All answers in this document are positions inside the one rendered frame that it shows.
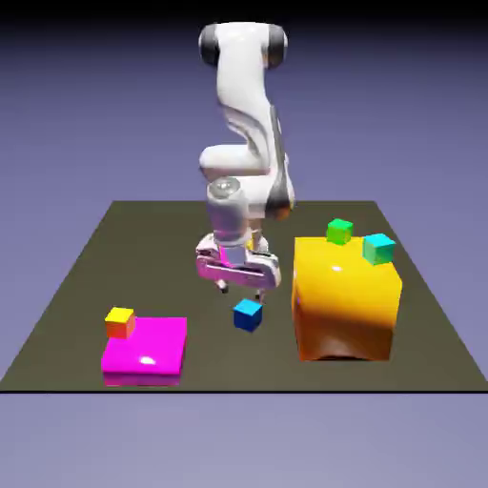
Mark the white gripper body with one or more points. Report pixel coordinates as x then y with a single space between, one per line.
236 271

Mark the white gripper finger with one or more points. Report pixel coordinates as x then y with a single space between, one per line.
260 295
222 285

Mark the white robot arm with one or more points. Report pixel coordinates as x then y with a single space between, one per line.
244 95

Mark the small blue cube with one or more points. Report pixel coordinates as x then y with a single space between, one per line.
248 314

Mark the small green cube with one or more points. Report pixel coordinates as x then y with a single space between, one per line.
339 231

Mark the small yellow cube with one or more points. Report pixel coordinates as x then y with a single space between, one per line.
120 322

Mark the small cyan cube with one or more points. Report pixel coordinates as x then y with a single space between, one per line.
378 248

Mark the large orange box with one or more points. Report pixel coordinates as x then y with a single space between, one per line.
343 301

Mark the large magenta box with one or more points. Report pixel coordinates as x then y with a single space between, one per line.
146 349

